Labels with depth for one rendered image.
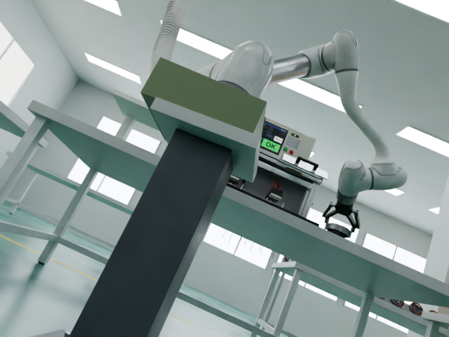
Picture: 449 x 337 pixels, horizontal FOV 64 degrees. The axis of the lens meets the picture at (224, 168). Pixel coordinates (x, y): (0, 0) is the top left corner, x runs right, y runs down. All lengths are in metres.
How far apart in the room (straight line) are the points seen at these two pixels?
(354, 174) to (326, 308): 7.25
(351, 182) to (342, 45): 0.58
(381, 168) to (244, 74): 0.80
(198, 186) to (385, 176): 0.94
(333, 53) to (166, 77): 0.86
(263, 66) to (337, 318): 7.94
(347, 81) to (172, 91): 0.86
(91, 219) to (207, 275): 2.85
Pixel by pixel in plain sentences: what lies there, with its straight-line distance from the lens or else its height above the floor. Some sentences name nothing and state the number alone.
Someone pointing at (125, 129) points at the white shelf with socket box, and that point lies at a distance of 2.73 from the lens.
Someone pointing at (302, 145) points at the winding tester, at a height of 1.25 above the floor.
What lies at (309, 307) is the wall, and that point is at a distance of 8.63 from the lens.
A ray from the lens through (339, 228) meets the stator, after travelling 1.86.
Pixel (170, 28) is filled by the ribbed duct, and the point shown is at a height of 2.08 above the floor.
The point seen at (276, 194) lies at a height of 0.89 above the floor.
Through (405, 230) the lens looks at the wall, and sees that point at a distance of 9.62.
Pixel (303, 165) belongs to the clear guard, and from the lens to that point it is 1.83.
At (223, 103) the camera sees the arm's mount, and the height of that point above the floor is 0.80.
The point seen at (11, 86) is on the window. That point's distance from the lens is 7.93.
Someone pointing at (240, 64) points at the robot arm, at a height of 0.99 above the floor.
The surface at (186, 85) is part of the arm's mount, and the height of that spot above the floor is 0.82.
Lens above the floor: 0.37
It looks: 16 degrees up
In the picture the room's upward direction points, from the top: 25 degrees clockwise
